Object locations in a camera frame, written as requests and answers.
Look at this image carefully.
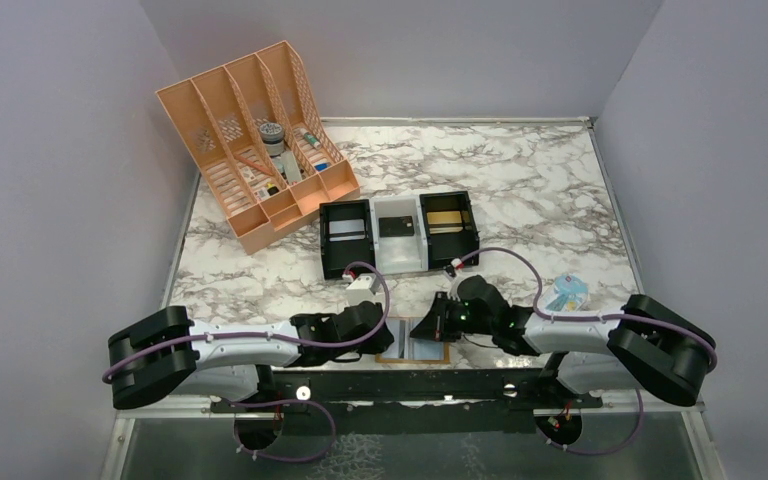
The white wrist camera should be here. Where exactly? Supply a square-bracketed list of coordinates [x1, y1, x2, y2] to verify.
[345, 273, 381, 305]
[444, 258, 466, 300]

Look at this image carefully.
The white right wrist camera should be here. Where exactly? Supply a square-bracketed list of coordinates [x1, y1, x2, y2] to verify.
[444, 258, 466, 300]

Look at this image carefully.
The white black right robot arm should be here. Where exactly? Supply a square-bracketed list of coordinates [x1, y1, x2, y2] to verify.
[410, 275, 717, 407]

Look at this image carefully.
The black tray bin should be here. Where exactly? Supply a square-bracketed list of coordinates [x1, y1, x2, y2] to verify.
[319, 199, 376, 280]
[419, 191, 480, 270]

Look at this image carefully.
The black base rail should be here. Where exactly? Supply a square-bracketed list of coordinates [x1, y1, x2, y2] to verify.
[211, 367, 604, 439]

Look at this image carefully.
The black credit card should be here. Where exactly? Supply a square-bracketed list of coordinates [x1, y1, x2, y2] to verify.
[378, 216, 415, 238]

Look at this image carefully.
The black right tray bin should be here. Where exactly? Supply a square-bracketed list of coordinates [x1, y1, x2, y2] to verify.
[419, 191, 480, 270]

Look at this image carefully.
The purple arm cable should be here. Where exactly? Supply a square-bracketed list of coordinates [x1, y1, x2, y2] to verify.
[446, 246, 719, 458]
[101, 260, 392, 463]

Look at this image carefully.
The peach plastic desk organizer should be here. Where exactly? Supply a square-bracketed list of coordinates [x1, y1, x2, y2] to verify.
[156, 41, 360, 254]

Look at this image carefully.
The black left tray bin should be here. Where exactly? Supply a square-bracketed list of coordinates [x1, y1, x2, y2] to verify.
[319, 199, 376, 280]

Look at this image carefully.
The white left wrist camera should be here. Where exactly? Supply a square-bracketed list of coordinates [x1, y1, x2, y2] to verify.
[345, 273, 381, 305]

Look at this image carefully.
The grey round jar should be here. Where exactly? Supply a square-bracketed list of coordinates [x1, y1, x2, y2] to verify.
[258, 122, 286, 157]

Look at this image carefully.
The tan leather card holder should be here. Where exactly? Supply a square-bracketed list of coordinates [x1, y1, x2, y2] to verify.
[375, 317, 450, 366]

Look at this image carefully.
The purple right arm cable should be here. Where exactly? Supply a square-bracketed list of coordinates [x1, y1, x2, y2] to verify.
[446, 246, 719, 458]

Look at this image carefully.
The gold credit card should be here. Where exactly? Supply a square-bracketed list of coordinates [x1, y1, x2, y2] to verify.
[426, 210, 470, 234]

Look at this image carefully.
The silver credit card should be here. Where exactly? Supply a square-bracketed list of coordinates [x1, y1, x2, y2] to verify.
[328, 219, 366, 242]

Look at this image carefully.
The clear blue packaged item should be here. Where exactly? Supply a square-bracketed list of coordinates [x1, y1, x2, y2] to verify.
[543, 274, 589, 312]

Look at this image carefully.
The light blue card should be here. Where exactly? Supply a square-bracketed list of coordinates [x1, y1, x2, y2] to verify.
[405, 319, 448, 364]

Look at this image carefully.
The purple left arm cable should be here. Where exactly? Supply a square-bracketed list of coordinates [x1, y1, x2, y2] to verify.
[101, 260, 392, 463]

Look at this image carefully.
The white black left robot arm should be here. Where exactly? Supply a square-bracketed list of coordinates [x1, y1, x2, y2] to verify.
[103, 301, 394, 410]

